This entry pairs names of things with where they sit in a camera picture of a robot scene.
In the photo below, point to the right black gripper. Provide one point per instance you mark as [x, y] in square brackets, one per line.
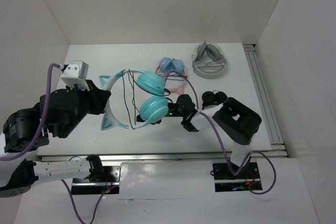
[158, 121]

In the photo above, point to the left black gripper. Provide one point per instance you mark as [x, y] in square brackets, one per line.
[97, 95]

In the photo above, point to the teal cat-ear headphones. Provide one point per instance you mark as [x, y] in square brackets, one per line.
[151, 111]

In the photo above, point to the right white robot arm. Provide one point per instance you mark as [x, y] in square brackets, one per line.
[238, 121]

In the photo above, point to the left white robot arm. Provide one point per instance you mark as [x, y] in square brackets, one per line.
[20, 175]

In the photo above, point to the pink blue cat-ear headphones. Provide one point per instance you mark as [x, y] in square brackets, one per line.
[172, 69]

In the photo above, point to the black headphones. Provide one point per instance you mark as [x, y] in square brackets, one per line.
[215, 97]

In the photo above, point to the grey white headphones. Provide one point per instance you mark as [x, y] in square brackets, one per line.
[208, 60]

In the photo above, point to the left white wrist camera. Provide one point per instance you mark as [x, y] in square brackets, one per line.
[74, 75]

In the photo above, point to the aluminium front rail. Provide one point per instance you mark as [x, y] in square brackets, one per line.
[137, 157]

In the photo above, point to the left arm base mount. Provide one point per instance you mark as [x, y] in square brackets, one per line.
[108, 182]

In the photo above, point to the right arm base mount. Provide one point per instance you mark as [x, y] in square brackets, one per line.
[225, 181]

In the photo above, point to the aluminium side rail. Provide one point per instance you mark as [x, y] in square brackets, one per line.
[268, 112]

